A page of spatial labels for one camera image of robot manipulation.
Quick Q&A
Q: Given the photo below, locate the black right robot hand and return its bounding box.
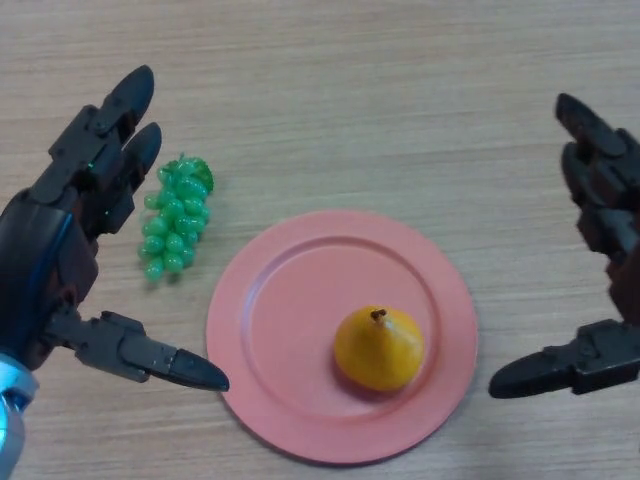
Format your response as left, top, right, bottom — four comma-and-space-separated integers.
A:
488, 93, 640, 400

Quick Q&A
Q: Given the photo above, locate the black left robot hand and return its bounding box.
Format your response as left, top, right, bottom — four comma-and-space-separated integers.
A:
0, 64, 230, 392

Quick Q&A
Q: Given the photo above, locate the yellow pear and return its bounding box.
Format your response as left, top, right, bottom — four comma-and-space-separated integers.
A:
333, 305, 426, 394

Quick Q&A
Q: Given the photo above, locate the pink round plate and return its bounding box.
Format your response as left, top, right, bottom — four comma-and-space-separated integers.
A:
205, 209, 479, 467

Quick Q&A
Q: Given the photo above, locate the green grape bunch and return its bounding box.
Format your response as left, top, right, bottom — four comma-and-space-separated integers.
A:
138, 152, 215, 284

